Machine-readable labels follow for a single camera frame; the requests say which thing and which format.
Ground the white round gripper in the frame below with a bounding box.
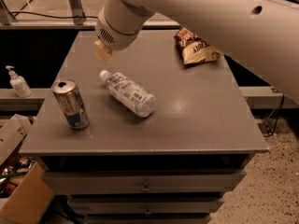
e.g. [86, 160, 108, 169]
[94, 0, 153, 63]

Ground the clear plastic water bottle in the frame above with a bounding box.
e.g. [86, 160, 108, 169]
[99, 70, 156, 118]

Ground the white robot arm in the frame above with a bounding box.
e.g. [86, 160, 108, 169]
[95, 0, 299, 103]

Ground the white pump dispenser bottle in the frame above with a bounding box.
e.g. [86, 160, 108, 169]
[6, 65, 32, 98]

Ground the silver blue drink can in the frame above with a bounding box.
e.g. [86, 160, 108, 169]
[51, 77, 90, 130]

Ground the brown chip bag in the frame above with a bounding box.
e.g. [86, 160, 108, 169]
[174, 27, 223, 65]

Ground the grey drawer cabinet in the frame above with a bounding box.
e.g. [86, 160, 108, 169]
[21, 30, 268, 224]

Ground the top drawer knob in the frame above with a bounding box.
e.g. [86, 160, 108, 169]
[141, 183, 150, 193]

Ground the drawer knob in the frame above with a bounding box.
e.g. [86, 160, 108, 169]
[141, 183, 150, 193]
[144, 207, 151, 216]

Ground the cardboard box with items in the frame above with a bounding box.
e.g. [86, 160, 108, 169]
[0, 114, 54, 224]

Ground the black cable on floor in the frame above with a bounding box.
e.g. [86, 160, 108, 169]
[8, 10, 99, 21]

